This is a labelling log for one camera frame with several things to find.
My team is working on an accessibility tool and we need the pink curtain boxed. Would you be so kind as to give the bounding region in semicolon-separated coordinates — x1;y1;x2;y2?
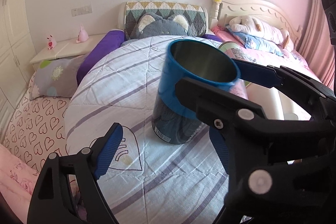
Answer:
297;0;335;89

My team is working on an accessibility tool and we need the cream wooden bed headboard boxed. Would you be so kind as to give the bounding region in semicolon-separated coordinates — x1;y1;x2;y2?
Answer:
208;0;302;43

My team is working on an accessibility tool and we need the pink green cylindrical can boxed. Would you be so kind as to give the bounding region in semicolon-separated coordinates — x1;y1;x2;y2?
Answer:
218;40;254;88

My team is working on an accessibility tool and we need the pink rabbit figurine plain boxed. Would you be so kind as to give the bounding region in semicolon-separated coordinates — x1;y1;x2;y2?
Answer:
76;24;89;43

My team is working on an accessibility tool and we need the purple bolster pillow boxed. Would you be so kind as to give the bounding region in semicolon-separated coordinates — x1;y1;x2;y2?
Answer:
76;29;224;85

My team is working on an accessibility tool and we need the quilted diamond pattern headboard cover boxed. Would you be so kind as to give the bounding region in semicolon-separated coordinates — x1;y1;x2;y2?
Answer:
117;1;209;39

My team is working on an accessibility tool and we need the pink rabbit figurine heart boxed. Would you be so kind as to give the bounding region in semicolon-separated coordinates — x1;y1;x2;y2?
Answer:
47;35;57;50

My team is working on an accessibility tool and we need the cream white wardrobe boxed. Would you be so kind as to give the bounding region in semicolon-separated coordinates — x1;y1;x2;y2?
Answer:
1;0;36;140

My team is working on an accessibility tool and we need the heart pattern bed sheet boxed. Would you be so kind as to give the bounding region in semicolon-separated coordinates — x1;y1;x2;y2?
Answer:
2;76;70;172

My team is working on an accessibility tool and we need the white bedside table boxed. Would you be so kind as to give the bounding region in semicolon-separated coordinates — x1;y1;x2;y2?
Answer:
30;34;105;70

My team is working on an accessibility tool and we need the blue cartoon pillow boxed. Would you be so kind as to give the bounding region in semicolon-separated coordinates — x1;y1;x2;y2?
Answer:
226;24;284;57

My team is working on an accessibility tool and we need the pink floral quilt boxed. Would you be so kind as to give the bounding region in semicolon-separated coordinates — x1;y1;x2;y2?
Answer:
0;145;39;223

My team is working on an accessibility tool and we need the grey flower pillow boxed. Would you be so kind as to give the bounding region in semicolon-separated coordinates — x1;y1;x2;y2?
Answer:
30;55;87;100

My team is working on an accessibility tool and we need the blue black metal cup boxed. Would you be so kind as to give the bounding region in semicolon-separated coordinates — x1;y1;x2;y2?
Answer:
151;39;240;144

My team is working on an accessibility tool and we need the white pink plush toy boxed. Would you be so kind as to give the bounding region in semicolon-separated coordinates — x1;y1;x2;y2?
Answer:
228;15;294;52

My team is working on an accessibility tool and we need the white wall socket panel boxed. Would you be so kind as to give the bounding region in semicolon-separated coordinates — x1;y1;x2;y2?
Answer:
71;5;93;17

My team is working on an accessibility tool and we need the grey bear plush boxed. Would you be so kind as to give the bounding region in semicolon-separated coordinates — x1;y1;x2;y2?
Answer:
121;12;190;46

